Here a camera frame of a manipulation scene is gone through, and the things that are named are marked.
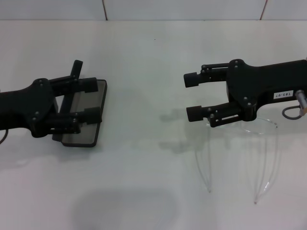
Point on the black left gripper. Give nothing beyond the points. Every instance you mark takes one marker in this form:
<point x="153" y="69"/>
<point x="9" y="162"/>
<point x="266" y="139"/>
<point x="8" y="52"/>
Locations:
<point x="21" y="107"/>

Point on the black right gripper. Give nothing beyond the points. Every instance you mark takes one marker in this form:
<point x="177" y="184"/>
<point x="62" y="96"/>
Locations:
<point x="254" y="83"/>

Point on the black glasses case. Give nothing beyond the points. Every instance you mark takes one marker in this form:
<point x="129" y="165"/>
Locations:
<point x="79" y="139"/>

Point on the clear white glasses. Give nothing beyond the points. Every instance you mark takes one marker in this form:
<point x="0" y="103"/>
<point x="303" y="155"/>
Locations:
<point x="259" y="124"/>

